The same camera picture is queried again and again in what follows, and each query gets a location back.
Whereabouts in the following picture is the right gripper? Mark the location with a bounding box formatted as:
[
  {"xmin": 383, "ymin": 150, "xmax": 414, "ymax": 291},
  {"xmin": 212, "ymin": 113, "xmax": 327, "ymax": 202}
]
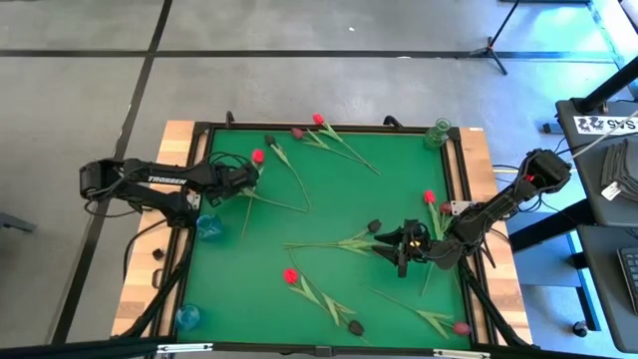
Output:
[{"xmin": 371, "ymin": 218, "xmax": 435, "ymax": 279}]

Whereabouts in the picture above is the bright red artificial tulip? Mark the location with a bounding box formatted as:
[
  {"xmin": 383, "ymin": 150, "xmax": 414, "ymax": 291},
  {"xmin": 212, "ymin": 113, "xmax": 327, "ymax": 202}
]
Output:
[
  {"xmin": 421, "ymin": 188, "xmax": 450, "ymax": 298},
  {"xmin": 240, "ymin": 148, "xmax": 266, "ymax": 240},
  {"xmin": 283, "ymin": 268, "xmax": 371, "ymax": 346},
  {"xmin": 311, "ymin": 113, "xmax": 382, "ymax": 177}
]

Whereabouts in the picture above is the blue glass vase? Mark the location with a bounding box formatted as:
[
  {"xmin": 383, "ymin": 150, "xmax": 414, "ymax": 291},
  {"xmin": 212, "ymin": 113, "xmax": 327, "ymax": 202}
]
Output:
[
  {"xmin": 195, "ymin": 212, "xmax": 225, "ymax": 244},
  {"xmin": 173, "ymin": 303, "xmax": 202, "ymax": 333}
]

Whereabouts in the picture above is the green glass vase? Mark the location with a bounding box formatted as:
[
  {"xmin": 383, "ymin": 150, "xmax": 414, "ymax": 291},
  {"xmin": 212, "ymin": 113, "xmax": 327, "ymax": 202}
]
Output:
[{"xmin": 423, "ymin": 117, "xmax": 453, "ymax": 151}]

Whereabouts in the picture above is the green table mat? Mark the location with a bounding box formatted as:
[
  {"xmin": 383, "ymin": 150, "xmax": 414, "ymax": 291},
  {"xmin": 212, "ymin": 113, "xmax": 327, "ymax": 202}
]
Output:
[{"xmin": 176, "ymin": 128, "xmax": 473, "ymax": 350}]

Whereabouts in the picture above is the black support strut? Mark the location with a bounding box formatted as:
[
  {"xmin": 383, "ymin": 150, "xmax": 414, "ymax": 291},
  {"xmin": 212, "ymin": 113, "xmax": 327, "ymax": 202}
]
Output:
[
  {"xmin": 458, "ymin": 258, "xmax": 529, "ymax": 349},
  {"xmin": 119, "ymin": 243, "xmax": 195, "ymax": 340}
]

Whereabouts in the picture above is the black desk crossbar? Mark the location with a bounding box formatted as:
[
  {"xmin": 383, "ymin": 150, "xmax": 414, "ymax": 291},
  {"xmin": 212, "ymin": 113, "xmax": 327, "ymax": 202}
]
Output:
[{"xmin": 507, "ymin": 197, "xmax": 599, "ymax": 253}]

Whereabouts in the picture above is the black desk with label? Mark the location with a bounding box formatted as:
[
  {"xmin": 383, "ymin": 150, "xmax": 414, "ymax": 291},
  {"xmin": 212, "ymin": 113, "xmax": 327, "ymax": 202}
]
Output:
[{"xmin": 555, "ymin": 97, "xmax": 638, "ymax": 228}]

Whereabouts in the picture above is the black tripod stand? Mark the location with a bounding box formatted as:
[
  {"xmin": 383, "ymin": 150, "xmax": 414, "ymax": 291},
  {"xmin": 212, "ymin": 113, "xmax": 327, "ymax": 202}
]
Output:
[{"xmin": 468, "ymin": 0, "xmax": 520, "ymax": 77}]

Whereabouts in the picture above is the black desk with keyboard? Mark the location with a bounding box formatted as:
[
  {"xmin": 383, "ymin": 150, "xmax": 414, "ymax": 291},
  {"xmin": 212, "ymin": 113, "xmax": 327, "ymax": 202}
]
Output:
[{"xmin": 577, "ymin": 223, "xmax": 638, "ymax": 354}]

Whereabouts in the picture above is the white printed label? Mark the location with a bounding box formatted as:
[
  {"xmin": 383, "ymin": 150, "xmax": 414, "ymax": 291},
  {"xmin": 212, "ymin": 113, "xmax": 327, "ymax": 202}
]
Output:
[{"xmin": 572, "ymin": 115, "xmax": 638, "ymax": 136}]

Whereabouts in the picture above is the black keyboard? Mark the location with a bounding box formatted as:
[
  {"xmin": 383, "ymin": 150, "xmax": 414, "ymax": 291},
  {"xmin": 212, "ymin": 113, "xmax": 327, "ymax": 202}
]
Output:
[{"xmin": 616, "ymin": 246, "xmax": 638, "ymax": 316}]

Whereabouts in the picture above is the stack of dark grey cloths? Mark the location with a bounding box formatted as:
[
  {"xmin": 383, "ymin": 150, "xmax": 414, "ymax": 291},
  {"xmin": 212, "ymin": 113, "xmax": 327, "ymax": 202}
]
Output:
[{"xmin": 600, "ymin": 138, "xmax": 638, "ymax": 190}]

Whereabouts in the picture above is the black slanted pole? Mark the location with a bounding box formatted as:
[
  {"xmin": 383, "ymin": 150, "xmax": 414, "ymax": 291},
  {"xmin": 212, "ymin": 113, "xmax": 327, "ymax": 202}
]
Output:
[{"xmin": 572, "ymin": 55, "xmax": 638, "ymax": 115}]

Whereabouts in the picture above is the silver corner bracket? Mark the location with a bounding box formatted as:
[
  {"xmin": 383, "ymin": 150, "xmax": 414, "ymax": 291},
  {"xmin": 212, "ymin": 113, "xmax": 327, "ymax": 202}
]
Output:
[
  {"xmin": 157, "ymin": 342, "xmax": 214, "ymax": 355},
  {"xmin": 432, "ymin": 348, "xmax": 492, "ymax": 359}
]

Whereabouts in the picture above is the grey floor bracket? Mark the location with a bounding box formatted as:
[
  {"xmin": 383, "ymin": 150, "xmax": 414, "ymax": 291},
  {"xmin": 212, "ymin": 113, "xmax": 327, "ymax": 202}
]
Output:
[{"xmin": 0, "ymin": 211, "xmax": 39, "ymax": 234}]

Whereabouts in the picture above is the black rail bar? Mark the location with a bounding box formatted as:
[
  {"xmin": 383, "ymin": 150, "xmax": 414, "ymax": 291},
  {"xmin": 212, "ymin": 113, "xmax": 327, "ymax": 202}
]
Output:
[{"xmin": 0, "ymin": 336, "xmax": 175, "ymax": 359}]

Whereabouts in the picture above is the white cable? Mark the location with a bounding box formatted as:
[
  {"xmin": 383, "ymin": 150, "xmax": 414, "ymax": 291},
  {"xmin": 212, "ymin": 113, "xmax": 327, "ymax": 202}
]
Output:
[{"xmin": 567, "ymin": 110, "xmax": 638, "ymax": 161}]

